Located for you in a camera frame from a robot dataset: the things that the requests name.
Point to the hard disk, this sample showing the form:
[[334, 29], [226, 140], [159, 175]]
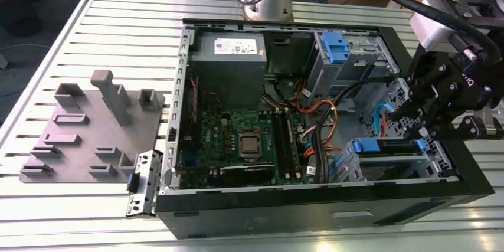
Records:
[[366, 145]]

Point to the black graphics card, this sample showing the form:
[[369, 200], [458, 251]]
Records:
[[249, 172]]

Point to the green motherboard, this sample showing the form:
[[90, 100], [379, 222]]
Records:
[[215, 119]]

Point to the black RAM slot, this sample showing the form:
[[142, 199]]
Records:
[[293, 142], [279, 142]]

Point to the grey parts rack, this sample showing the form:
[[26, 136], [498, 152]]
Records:
[[99, 142]]

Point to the blue plastic drive latch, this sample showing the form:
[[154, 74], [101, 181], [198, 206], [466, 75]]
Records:
[[335, 48]]

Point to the metal disk bay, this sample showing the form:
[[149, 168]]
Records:
[[394, 159]]

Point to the metal expansion slot bracket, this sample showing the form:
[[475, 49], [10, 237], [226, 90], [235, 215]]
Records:
[[147, 181]]

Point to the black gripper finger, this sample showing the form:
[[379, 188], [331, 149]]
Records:
[[427, 78], [457, 125]]

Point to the CPU socket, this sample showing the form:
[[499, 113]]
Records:
[[253, 132]]

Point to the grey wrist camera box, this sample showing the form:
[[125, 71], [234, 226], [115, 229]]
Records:
[[427, 32]]

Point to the black PC case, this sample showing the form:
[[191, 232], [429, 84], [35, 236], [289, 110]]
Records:
[[275, 213]]

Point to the metal optical drive cage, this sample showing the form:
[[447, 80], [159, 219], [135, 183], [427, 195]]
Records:
[[339, 78]]

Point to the silver CPU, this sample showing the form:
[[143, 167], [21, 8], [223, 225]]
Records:
[[251, 145]]

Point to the grey power supply unit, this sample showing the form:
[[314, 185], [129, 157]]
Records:
[[229, 83]]

